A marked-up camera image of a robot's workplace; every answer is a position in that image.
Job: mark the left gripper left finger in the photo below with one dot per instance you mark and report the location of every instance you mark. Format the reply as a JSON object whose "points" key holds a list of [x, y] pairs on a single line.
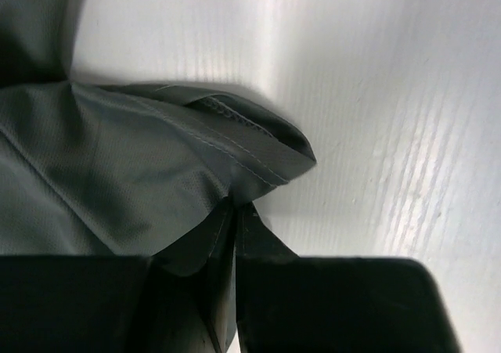
{"points": [[173, 301]]}

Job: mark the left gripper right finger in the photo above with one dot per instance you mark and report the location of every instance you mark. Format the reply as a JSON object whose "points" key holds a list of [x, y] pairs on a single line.
{"points": [[289, 303]]}

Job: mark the grey t shirt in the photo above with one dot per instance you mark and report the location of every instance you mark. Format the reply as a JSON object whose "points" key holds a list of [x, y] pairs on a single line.
{"points": [[120, 169]]}

